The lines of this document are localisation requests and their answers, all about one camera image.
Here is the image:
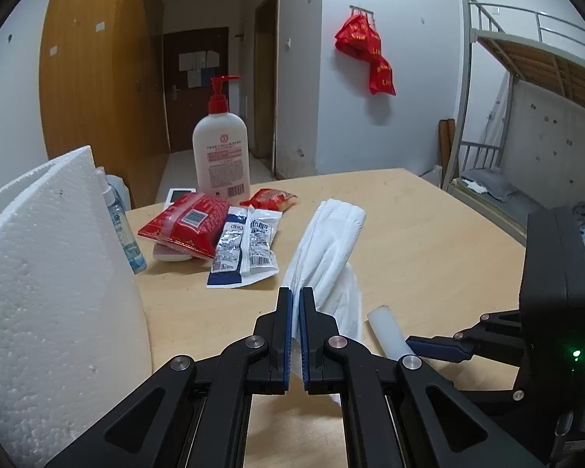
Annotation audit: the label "metal bunk bed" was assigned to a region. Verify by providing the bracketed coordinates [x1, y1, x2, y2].
[441, 0, 585, 243]

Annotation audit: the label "white foam sheet roll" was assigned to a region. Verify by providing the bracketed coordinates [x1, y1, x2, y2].
[368, 305, 414, 361]

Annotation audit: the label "wooden table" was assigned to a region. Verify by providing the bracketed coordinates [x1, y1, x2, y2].
[123, 167, 528, 468]

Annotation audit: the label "wooden wardrobe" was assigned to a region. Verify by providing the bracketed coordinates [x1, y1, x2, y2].
[39, 0, 170, 207]

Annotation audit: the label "red hanging bags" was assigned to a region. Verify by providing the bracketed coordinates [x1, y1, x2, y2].
[335, 6, 396, 96]

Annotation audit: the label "blue white sachet pack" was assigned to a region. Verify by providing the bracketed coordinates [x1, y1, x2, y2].
[207, 206, 282, 289]

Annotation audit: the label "red snack packet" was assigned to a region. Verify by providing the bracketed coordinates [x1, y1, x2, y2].
[137, 192, 230, 260]

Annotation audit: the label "white cloth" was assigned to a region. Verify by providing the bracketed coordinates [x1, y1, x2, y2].
[281, 197, 368, 407]

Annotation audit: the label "dark wooden door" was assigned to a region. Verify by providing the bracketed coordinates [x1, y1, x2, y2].
[162, 28, 229, 153]

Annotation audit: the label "small orange snack packet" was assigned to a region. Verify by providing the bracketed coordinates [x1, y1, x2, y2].
[239, 188, 297, 213]

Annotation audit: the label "white lotion pump bottle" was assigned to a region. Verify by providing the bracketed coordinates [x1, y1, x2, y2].
[192, 75, 250, 205]

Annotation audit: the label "white styrofoam box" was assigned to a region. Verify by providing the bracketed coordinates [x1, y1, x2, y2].
[0, 147, 152, 467]

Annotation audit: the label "grey pillow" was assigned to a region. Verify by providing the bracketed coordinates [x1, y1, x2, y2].
[462, 168, 517, 202]

